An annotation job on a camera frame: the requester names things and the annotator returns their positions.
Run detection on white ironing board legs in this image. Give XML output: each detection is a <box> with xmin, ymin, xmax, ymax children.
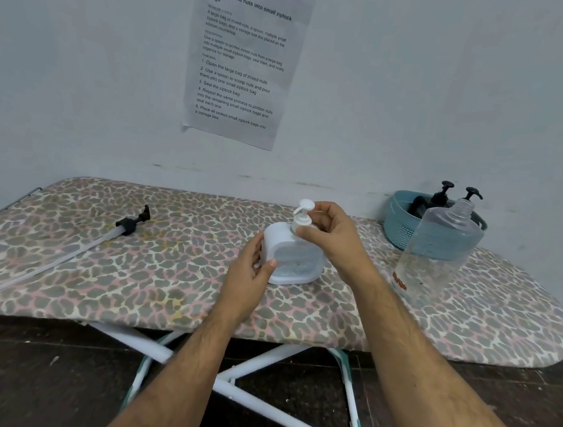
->
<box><xmin>70</xmin><ymin>320</ymin><xmax>374</xmax><ymax>427</ymax></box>

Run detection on small white pump head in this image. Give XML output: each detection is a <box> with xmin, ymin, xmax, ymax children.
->
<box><xmin>290</xmin><ymin>198</ymin><xmax>317</xmax><ymax>237</ymax></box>

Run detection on white square soap dispenser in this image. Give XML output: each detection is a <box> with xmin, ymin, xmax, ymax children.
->
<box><xmin>258</xmin><ymin>219</ymin><xmax>333</xmax><ymax>291</ymax></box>

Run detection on black pump with long tube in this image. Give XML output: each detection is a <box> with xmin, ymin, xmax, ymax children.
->
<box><xmin>0</xmin><ymin>190</ymin><xmax>153</xmax><ymax>310</ymax></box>

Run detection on metal wire iron rest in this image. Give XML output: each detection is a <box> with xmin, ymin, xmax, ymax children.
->
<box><xmin>0</xmin><ymin>182</ymin><xmax>42</xmax><ymax>243</ymax></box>

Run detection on teal plastic basket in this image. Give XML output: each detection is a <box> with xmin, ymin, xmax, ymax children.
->
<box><xmin>381</xmin><ymin>188</ymin><xmax>491</xmax><ymax>261</ymax></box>

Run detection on person's right hand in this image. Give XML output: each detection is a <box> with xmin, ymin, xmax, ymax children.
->
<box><xmin>290</xmin><ymin>198</ymin><xmax>393</xmax><ymax>292</ymax></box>

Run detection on person's right forearm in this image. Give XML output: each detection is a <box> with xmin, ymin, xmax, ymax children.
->
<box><xmin>340</xmin><ymin>272</ymin><xmax>563</xmax><ymax>427</ymax></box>

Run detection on transparent bottle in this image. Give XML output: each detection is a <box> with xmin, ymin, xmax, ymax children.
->
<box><xmin>389</xmin><ymin>192</ymin><xmax>488</xmax><ymax>316</ymax></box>

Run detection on person's left forearm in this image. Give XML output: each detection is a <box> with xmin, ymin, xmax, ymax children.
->
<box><xmin>99</xmin><ymin>299</ymin><xmax>248</xmax><ymax>427</ymax></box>

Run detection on printed paper sheet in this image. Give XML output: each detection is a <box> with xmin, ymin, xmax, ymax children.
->
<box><xmin>179</xmin><ymin>0</ymin><xmax>317</xmax><ymax>155</ymax></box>

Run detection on person's left hand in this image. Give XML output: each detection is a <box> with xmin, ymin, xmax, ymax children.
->
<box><xmin>216</xmin><ymin>227</ymin><xmax>281</xmax><ymax>328</ymax></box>

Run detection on black square dispenser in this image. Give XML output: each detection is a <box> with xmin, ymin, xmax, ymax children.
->
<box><xmin>406</xmin><ymin>193</ymin><xmax>451</xmax><ymax>223</ymax></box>

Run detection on leopard print ironing board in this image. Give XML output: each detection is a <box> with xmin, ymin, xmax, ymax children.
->
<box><xmin>0</xmin><ymin>168</ymin><xmax>563</xmax><ymax>372</ymax></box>

